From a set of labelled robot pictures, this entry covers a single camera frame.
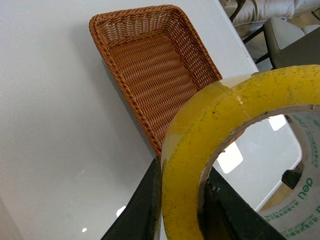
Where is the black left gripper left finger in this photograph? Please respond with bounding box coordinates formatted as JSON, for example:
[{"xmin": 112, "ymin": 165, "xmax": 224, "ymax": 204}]
[{"xmin": 102, "ymin": 156, "xmax": 162, "ymax": 240}]

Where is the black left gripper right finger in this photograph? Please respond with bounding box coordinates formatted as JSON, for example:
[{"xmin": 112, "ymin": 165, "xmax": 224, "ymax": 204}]
[{"xmin": 203, "ymin": 168, "xmax": 284, "ymax": 240}]

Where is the yellow clear tape roll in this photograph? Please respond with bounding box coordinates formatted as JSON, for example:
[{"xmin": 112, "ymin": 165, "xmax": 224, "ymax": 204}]
[{"xmin": 161, "ymin": 65, "xmax": 320, "ymax": 240}]

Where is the brown wicker basket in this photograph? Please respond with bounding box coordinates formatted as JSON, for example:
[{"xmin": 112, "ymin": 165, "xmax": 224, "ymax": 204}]
[{"xmin": 89, "ymin": 4, "xmax": 222, "ymax": 156}]

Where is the beige chair with black frame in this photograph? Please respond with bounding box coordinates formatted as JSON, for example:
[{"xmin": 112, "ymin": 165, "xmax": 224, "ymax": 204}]
[{"xmin": 224, "ymin": 0, "xmax": 320, "ymax": 70}]

